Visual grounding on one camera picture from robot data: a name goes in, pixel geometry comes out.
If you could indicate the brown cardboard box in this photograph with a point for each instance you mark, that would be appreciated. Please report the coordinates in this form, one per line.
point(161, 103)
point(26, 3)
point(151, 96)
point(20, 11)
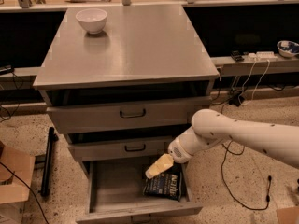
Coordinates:
point(16, 167)

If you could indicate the white power strip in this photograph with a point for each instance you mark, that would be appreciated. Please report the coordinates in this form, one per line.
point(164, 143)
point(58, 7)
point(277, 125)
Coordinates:
point(262, 56)

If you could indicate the blue chip bag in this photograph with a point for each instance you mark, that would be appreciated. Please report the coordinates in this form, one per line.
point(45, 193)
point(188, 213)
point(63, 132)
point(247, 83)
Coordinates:
point(165, 185)

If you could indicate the blue patterned bowl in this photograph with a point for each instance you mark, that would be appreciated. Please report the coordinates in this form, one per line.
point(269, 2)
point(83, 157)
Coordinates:
point(287, 48)

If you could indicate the white ceramic bowl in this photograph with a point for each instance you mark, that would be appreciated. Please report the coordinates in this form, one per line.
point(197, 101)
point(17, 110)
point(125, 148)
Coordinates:
point(92, 20)

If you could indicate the cardboard box corner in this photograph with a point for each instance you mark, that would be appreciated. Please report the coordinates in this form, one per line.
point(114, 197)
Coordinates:
point(288, 215)

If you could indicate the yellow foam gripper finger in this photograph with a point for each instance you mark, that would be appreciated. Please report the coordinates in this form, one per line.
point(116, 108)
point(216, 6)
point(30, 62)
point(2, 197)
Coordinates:
point(164, 163)

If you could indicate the grey metal drawer cabinet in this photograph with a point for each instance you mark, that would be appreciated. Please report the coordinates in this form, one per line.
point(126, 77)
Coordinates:
point(145, 52)

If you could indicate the grey drawer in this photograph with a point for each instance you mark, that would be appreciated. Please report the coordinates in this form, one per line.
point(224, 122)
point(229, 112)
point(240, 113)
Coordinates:
point(115, 194)
point(128, 148)
point(121, 116)

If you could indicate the grey middle drawer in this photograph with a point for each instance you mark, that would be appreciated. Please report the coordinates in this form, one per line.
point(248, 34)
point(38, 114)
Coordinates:
point(128, 148)

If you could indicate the small black device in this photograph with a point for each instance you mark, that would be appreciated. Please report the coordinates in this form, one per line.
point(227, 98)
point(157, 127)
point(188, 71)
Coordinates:
point(236, 56)

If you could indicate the black power adapter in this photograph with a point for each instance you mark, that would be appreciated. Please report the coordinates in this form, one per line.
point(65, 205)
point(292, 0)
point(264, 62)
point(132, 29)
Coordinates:
point(237, 100)

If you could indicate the grey bottom drawer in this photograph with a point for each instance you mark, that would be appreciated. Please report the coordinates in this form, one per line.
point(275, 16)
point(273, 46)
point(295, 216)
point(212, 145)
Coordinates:
point(115, 194)

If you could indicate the grey top drawer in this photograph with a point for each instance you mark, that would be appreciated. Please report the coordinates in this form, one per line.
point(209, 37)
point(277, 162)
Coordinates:
point(121, 116)

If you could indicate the black bar on floor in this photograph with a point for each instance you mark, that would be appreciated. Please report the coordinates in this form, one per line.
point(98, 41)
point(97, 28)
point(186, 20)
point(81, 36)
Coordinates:
point(45, 186)

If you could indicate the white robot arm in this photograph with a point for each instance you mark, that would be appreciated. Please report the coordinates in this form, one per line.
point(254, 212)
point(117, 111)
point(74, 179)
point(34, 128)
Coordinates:
point(210, 128)

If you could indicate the black device on ledge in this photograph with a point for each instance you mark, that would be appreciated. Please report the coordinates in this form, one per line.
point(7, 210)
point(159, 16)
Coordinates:
point(6, 69)

